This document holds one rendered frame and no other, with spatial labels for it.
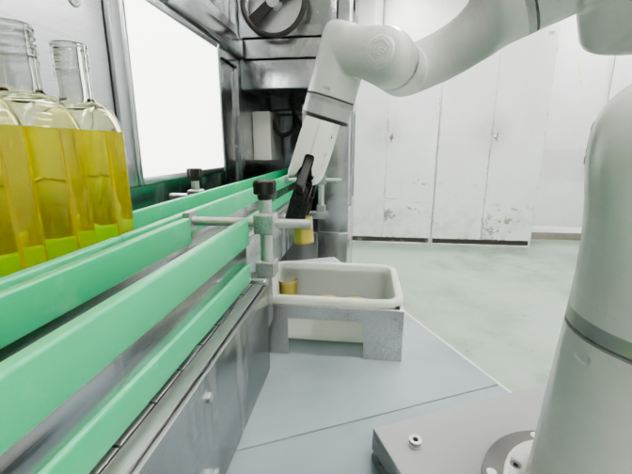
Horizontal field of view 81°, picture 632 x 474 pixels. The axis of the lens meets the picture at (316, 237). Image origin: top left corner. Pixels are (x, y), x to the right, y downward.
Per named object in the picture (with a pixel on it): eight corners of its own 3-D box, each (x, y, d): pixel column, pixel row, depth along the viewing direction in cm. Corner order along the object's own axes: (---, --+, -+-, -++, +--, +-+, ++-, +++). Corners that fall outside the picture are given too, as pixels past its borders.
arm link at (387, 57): (431, 46, 53) (417, 23, 44) (404, 120, 56) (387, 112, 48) (339, 27, 58) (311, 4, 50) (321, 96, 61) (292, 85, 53)
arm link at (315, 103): (312, 94, 62) (308, 111, 63) (303, 89, 54) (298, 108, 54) (355, 107, 61) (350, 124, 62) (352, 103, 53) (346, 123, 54)
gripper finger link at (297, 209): (295, 181, 60) (285, 218, 62) (292, 183, 57) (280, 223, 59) (314, 186, 59) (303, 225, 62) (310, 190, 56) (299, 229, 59)
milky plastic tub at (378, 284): (276, 302, 72) (276, 259, 70) (392, 308, 69) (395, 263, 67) (250, 348, 55) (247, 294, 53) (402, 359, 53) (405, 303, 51)
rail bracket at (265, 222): (195, 267, 52) (187, 178, 49) (313, 272, 50) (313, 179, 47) (185, 274, 49) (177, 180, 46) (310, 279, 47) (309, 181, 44)
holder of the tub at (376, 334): (250, 303, 73) (248, 265, 71) (392, 310, 69) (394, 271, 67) (217, 349, 56) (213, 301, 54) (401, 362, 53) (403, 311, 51)
